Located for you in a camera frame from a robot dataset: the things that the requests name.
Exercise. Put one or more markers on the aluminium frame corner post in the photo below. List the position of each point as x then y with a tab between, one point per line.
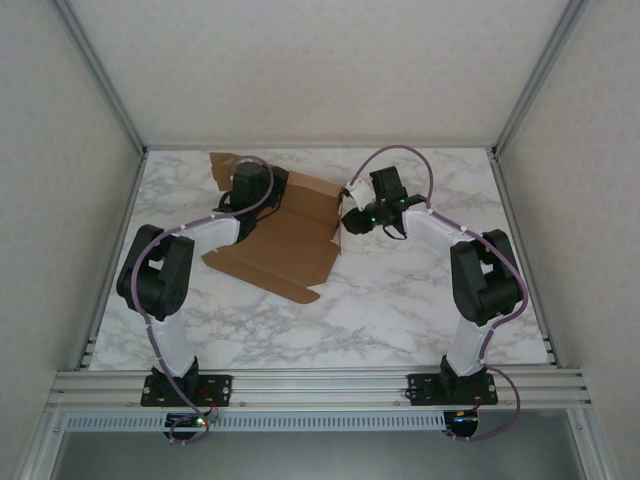
538	75
102	75

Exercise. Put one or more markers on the brown corrugated cardboard box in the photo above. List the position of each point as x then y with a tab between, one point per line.
295	240

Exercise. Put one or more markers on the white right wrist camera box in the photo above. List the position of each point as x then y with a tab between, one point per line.
360	194

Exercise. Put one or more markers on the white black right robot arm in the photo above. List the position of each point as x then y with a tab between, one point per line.
480	285

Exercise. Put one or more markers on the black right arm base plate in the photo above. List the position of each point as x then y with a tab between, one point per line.
420	390

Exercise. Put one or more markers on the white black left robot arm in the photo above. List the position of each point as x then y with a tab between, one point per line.
160	280

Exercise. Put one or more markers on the small lit controller board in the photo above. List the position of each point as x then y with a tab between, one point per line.
465	420
187	422

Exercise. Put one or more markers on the aluminium table side rail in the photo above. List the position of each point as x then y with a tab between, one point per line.
129	195

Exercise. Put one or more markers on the thin aluminium frame rail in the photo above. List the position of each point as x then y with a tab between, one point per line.
320	147

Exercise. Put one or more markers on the wide aluminium frame rail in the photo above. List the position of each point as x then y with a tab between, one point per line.
320	390

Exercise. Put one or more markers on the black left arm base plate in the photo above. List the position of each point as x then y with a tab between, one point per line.
220	390

